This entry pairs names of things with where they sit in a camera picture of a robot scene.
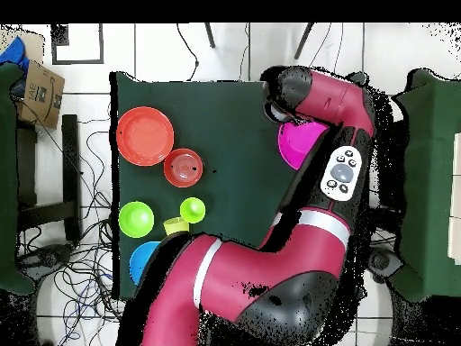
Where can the lime green cup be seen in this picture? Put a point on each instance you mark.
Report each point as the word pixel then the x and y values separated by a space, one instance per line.
pixel 192 210

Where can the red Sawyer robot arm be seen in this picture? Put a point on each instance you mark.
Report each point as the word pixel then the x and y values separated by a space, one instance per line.
pixel 252 266

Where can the black chair frame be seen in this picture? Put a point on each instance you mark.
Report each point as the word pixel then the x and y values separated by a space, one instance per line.
pixel 70 162

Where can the cardboard box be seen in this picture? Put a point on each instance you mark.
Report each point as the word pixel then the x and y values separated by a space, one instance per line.
pixel 41 93

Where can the small orange bowl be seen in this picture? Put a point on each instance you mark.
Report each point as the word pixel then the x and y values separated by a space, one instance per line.
pixel 183 167

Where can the black tripod leg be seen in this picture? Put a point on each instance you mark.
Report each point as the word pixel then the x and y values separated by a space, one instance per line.
pixel 210 36
pixel 303 41

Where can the white box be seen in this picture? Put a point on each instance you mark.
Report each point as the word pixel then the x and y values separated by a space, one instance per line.
pixel 455 198

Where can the large magenta bowl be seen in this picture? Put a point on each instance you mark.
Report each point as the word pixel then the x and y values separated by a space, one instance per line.
pixel 297 144

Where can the large orange bowl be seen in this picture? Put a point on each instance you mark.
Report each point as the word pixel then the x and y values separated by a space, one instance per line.
pixel 145 136

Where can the dark grey pedestal leg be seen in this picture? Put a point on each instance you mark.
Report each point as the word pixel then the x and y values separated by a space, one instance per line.
pixel 383 261
pixel 47 254

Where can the green cloth side table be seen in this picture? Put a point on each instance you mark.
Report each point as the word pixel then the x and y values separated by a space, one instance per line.
pixel 7 180
pixel 428 180

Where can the black square floor frame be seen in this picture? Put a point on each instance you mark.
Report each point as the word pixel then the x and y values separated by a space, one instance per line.
pixel 77 62

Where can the yellow cup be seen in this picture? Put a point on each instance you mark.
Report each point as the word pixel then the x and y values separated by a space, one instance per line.
pixel 174 226

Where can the dark green tablecloth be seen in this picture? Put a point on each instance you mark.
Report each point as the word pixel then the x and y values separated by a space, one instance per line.
pixel 216 126

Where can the blue bowl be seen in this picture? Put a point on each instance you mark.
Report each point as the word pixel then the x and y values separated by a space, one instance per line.
pixel 140 261

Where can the small green bowl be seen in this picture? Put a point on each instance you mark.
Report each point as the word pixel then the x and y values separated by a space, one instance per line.
pixel 136 219

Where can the blue object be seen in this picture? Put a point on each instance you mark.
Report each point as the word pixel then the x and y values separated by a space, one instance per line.
pixel 14 54

